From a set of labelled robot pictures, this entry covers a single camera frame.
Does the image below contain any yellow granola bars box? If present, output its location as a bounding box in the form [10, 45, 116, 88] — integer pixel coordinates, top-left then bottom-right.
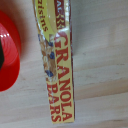
[32, 0, 76, 125]

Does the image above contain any red plastic bowl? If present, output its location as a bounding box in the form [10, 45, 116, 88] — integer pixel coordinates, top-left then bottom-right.
[0, 9, 23, 93]

